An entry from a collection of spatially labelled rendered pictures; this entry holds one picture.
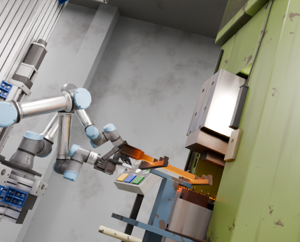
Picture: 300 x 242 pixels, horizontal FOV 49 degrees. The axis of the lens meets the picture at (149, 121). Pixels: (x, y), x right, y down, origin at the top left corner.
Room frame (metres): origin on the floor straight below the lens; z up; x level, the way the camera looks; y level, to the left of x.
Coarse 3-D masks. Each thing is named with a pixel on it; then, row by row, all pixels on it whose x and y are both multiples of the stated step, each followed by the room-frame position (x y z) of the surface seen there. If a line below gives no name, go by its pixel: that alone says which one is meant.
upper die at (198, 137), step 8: (200, 128) 1.86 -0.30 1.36; (192, 136) 1.95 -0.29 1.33; (200, 136) 1.86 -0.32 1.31; (208, 136) 1.86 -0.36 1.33; (216, 136) 1.87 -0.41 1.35; (192, 144) 1.91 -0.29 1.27; (200, 144) 1.86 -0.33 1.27; (208, 144) 1.87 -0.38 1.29; (216, 144) 1.87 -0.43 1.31; (224, 144) 1.88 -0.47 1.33; (200, 152) 2.03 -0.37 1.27; (216, 152) 1.90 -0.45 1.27; (224, 152) 1.88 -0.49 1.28
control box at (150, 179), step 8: (136, 160) 2.60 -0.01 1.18; (128, 168) 2.57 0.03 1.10; (136, 168) 2.50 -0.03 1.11; (160, 168) 2.34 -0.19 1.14; (136, 176) 2.40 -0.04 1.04; (144, 176) 2.33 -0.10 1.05; (152, 176) 2.31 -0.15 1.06; (120, 184) 2.48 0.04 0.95; (128, 184) 2.37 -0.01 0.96; (136, 184) 2.30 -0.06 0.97; (144, 184) 2.29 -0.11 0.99; (152, 184) 2.33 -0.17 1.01; (136, 192) 2.36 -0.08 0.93; (144, 192) 2.30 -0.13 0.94
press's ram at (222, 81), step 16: (208, 80) 1.98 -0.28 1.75; (224, 80) 1.81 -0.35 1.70; (240, 80) 1.83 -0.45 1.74; (208, 96) 1.88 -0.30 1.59; (224, 96) 1.82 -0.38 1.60; (208, 112) 1.81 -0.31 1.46; (224, 112) 1.82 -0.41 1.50; (192, 128) 2.00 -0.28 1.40; (208, 128) 1.81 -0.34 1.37; (224, 128) 1.83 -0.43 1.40
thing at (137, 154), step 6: (126, 144) 1.37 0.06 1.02; (126, 150) 1.38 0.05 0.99; (132, 150) 1.39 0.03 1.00; (138, 150) 1.39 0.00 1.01; (132, 156) 1.38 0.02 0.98; (138, 156) 1.40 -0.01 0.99; (144, 156) 1.40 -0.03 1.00; (150, 162) 1.42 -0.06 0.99; (168, 168) 1.43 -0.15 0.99; (174, 168) 1.44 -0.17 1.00; (180, 174) 1.45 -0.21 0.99; (186, 174) 1.46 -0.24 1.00; (192, 174) 1.46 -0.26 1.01
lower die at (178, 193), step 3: (180, 189) 1.88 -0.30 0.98; (183, 189) 1.86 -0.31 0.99; (177, 192) 1.92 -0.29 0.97; (180, 192) 1.86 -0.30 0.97; (177, 195) 1.90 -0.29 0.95; (180, 198) 1.86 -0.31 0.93; (210, 198) 1.93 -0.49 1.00; (210, 201) 1.88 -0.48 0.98; (213, 201) 1.89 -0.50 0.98; (207, 207) 1.88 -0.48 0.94
